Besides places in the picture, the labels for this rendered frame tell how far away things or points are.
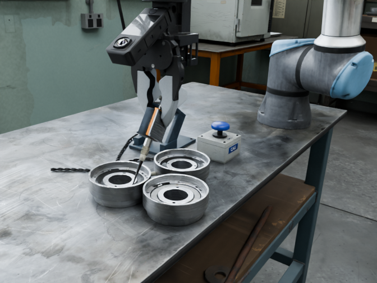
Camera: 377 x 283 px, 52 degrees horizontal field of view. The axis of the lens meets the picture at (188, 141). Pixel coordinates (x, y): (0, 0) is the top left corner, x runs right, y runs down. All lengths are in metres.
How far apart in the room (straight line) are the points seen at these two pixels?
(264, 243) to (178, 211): 0.48
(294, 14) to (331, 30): 3.55
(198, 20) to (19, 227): 2.56
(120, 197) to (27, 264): 0.17
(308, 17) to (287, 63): 3.44
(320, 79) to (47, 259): 0.72
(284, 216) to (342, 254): 0.93
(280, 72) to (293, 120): 0.13
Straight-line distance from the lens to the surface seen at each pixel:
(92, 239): 0.59
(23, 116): 2.46
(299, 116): 1.09
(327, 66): 0.98
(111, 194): 0.64
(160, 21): 0.61
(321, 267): 1.94
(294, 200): 1.25
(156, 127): 0.65
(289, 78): 1.06
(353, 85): 0.99
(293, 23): 4.52
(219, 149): 0.82
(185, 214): 0.59
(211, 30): 2.98
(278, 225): 1.12
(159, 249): 0.56
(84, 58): 2.68
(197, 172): 0.69
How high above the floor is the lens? 1.13
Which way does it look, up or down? 21 degrees down
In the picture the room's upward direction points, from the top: 2 degrees clockwise
